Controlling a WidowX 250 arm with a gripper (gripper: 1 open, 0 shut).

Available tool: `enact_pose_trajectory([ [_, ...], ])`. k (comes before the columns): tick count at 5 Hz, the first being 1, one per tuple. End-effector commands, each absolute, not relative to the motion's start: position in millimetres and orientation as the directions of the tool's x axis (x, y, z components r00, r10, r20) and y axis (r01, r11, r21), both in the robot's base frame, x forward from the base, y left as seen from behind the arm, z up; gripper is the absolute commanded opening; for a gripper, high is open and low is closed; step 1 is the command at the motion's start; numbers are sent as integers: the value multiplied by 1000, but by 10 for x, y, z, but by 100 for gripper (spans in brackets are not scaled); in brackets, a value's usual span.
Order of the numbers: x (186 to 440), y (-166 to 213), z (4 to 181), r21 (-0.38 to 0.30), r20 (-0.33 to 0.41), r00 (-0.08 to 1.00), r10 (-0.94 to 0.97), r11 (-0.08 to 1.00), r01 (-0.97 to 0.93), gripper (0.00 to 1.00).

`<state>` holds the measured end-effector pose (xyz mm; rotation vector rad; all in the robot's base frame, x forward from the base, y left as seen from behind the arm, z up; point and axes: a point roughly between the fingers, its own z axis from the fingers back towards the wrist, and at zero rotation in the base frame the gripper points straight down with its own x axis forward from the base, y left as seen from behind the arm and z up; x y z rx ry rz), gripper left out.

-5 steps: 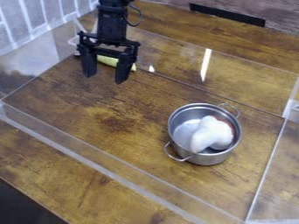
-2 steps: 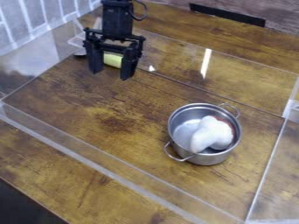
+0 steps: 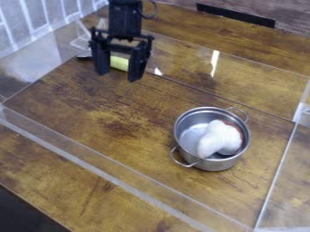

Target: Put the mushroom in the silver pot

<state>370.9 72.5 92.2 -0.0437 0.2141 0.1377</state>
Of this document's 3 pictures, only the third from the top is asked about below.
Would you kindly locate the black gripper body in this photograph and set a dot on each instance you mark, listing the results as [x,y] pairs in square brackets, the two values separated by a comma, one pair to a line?
[125,27]

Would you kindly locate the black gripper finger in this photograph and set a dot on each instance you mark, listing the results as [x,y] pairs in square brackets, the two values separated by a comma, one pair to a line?
[138,61]
[101,57]

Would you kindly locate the silver metal pot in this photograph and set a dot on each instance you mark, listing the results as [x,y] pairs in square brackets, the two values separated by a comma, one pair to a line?
[189,129]

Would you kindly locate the white red toy mushroom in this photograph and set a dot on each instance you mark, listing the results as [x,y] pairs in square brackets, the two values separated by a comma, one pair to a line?
[222,139]

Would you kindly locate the yellow green toy vegetable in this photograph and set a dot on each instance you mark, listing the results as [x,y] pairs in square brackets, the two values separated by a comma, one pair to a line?
[119,63]

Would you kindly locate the black bar on table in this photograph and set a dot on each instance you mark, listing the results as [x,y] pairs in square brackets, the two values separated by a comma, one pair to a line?
[248,18]

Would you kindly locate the clear acrylic enclosure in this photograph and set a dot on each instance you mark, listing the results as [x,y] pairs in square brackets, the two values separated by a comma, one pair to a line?
[89,150]

